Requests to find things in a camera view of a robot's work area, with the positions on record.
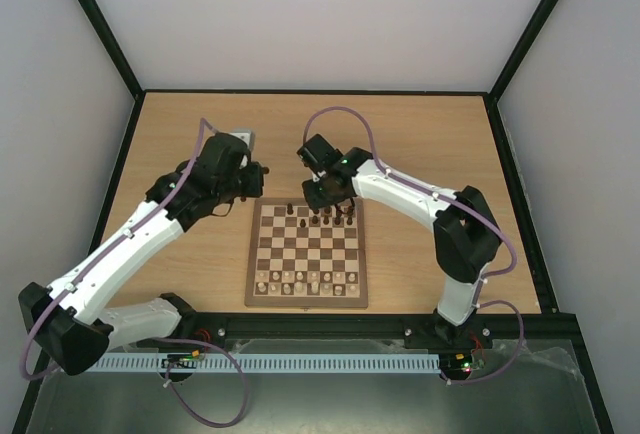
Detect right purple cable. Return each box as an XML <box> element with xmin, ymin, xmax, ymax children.
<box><xmin>303</xmin><ymin>105</ymin><xmax>526</xmax><ymax>386</ymax></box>

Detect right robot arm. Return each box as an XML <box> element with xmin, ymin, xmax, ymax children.
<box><xmin>297</xmin><ymin>146</ymin><xmax>501</xmax><ymax>348</ymax></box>

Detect grey slotted cable duct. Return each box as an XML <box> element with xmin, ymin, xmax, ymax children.
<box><xmin>89</xmin><ymin>353</ymin><xmax>441</xmax><ymax>375</ymax></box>

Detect black aluminium frame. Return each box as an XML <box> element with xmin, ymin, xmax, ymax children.
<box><xmin>9</xmin><ymin>0</ymin><xmax>615</xmax><ymax>434</ymax></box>

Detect wooden chess board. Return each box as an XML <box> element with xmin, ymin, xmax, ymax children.
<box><xmin>245</xmin><ymin>198</ymin><xmax>369</xmax><ymax>309</ymax></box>

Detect light chess pieces row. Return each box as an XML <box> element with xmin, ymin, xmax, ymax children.
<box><xmin>250</xmin><ymin>271</ymin><xmax>366</xmax><ymax>298</ymax></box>

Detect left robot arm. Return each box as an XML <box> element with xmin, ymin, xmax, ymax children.
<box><xmin>18</xmin><ymin>130</ymin><xmax>268</xmax><ymax>375</ymax></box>

